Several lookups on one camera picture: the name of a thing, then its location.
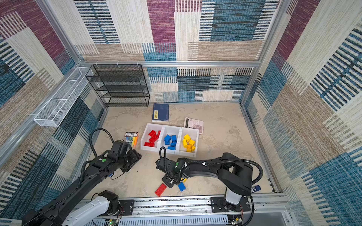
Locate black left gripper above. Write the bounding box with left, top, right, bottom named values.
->
left=118, top=148, right=142, bottom=171

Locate blue lego bottom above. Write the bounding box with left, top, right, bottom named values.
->
left=178, top=182, right=186, bottom=192

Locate red long lego bottom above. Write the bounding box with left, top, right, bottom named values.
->
left=155, top=183, right=167, bottom=197

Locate red long lego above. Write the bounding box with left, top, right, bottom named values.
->
left=144, top=142, right=155, bottom=147
left=155, top=183, right=167, bottom=197

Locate yellow square lego brick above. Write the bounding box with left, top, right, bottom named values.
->
left=186, top=145, right=194, bottom=152

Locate yellow lego cluster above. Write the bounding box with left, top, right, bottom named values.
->
left=189, top=139, right=195, bottom=146
left=184, top=134, right=191, bottom=142

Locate red long lego diagonal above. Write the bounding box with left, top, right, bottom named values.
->
left=149, top=134, right=159, bottom=143

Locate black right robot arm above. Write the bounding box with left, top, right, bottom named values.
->
left=156, top=153, right=264, bottom=211

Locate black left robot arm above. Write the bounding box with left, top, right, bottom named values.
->
left=22, top=141, right=142, bottom=226

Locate colourful marker pack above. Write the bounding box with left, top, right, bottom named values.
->
left=125, top=132, right=139, bottom=149

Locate white three-compartment bin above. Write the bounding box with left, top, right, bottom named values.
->
left=140, top=123, right=199, bottom=158

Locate pink calculator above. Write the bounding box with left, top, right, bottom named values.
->
left=184, top=117, right=204, bottom=135

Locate dark blue book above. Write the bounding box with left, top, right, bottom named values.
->
left=152, top=103, right=169, bottom=122

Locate blue white marker pen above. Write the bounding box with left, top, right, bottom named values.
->
left=251, top=185, right=261, bottom=193

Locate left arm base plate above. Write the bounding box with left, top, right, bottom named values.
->
left=115, top=199, right=135, bottom=217

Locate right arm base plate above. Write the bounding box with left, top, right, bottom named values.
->
left=207, top=196, right=251, bottom=212

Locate black wire shelf rack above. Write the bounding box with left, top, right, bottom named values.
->
left=85, top=64, right=150, bottom=107

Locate white wire mesh basket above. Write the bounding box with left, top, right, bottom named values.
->
left=34, top=67, right=89, bottom=127

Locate aluminium rail front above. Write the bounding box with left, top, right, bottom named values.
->
left=50, top=193, right=292, bottom=226

